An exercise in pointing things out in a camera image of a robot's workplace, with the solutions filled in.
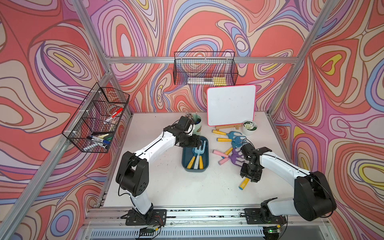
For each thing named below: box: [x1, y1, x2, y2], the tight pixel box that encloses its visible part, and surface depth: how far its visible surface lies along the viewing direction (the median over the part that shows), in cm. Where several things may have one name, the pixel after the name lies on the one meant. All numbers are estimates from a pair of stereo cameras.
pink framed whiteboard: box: [207, 84, 256, 127], surface depth 103 cm
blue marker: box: [91, 138, 110, 145], surface depth 70 cm
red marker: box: [103, 107, 124, 124], surface depth 79 cm
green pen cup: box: [192, 113, 202, 136], surface depth 101 cm
